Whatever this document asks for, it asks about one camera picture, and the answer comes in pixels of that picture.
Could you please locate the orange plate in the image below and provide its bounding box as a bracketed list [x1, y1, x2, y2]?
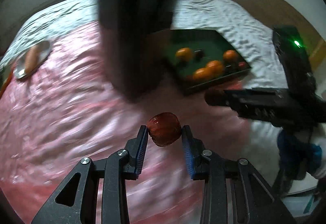
[0, 71, 13, 97]

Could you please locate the person's right hand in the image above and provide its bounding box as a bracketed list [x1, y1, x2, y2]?
[277, 130, 322, 181]

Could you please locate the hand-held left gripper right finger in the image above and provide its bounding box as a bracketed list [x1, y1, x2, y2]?
[181, 125, 297, 224]

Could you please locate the pink plastic sheet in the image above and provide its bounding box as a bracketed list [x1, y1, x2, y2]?
[0, 21, 255, 224]

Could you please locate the green tray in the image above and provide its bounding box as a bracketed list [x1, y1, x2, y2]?
[153, 29, 252, 96]

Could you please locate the striped white plate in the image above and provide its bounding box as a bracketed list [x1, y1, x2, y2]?
[13, 41, 51, 79]

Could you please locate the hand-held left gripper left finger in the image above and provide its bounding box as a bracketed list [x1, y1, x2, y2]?
[31, 125, 148, 224]

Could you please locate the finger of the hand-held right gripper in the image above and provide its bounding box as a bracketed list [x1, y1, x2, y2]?
[205, 89, 283, 107]
[236, 103, 283, 126]

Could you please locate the carrot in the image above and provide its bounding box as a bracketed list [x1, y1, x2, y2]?
[24, 46, 41, 73]

